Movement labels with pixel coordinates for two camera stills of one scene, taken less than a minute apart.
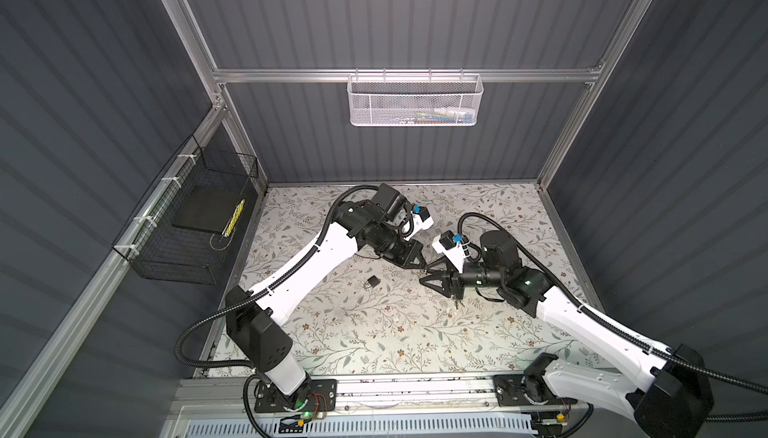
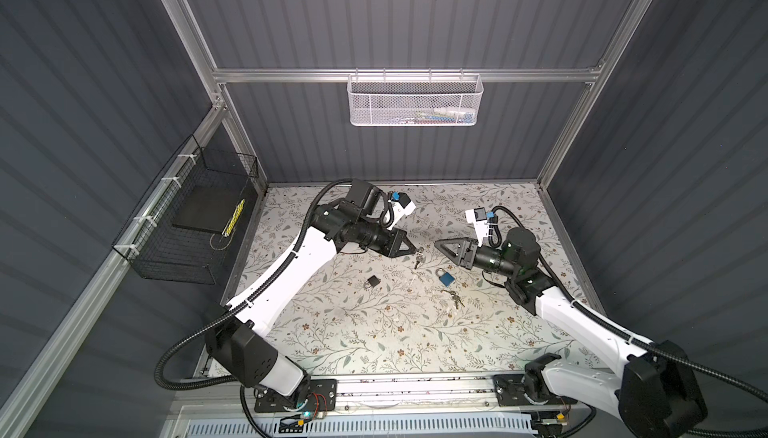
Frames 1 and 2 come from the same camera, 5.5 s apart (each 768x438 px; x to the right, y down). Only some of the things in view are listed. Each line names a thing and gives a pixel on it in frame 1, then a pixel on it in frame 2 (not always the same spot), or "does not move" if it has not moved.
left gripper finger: (424, 265) to (406, 246)
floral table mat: (382, 315) does not move
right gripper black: (447, 283) to (469, 250)
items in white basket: (440, 116) does not move
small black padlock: (372, 282) does not move
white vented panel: (398, 427) does not move
